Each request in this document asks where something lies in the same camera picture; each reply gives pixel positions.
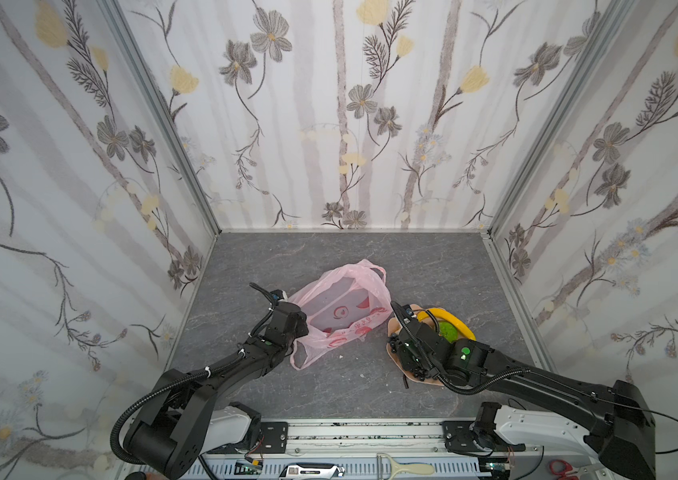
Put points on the pink plastic bag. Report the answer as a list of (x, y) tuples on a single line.
[(343, 305)]

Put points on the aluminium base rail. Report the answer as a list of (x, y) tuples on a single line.
[(261, 449)]

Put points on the peach plastic bowl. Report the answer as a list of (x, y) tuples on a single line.
[(409, 351)]

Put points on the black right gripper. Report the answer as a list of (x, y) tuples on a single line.
[(407, 354)]

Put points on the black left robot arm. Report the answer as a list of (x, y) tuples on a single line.
[(166, 428)]

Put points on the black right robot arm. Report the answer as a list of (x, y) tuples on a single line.
[(619, 426)]

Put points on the cream handled peeler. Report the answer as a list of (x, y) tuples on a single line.
[(388, 468)]

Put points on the yellow fake banana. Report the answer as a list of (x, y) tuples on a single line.
[(436, 315)]

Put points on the red handled scissors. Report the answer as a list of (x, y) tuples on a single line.
[(562, 470)]

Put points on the white utility knife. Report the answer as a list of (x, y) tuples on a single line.
[(311, 471)]

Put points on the green fake fruit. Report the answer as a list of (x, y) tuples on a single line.
[(449, 332)]

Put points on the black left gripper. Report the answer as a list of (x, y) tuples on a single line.
[(279, 303)]

